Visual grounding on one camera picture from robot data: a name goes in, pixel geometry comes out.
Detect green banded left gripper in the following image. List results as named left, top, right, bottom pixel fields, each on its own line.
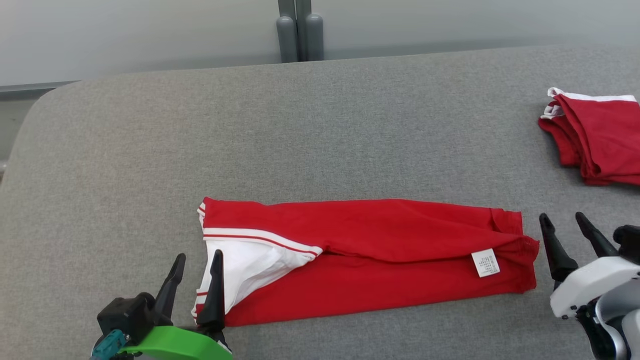
left=120, top=249, right=234, bottom=360

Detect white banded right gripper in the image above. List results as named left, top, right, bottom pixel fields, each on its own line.
left=538, top=212, right=640, bottom=320

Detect red shorts with white trim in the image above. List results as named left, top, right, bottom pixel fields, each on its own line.
left=538, top=87, right=640, bottom=187

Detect red white basketball jersey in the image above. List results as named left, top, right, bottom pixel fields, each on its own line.
left=191, top=196, right=541, bottom=328

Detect left cable with teal connector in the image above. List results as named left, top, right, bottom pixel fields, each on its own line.
left=91, top=330, right=130, bottom=360

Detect grey skirting rail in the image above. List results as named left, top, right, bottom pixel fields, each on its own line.
left=0, top=80, right=81, bottom=100

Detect grey partition post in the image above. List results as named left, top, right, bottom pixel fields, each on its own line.
left=276, top=0, right=324, bottom=63

